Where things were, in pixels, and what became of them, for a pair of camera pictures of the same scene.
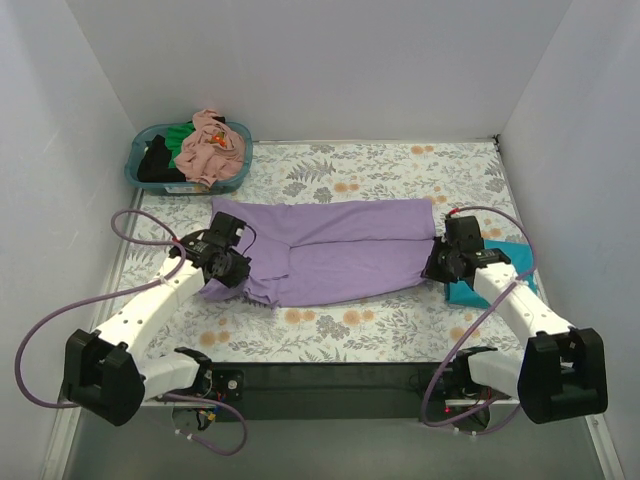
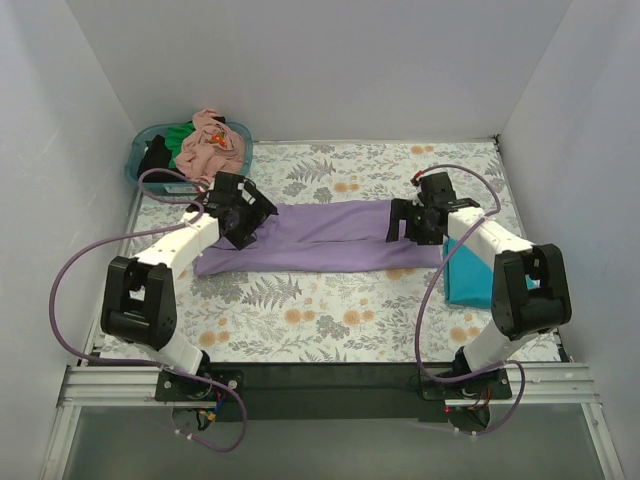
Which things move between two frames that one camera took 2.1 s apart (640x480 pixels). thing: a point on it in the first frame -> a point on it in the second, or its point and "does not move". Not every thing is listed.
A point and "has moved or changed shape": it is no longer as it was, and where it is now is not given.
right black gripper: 437,266 -> 407,223
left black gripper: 236,273 -> 248,221
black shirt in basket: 153,165 does not move
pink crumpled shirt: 213,150 does not move
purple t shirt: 309,250 has moved or changed shape
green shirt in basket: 174,138 does not move
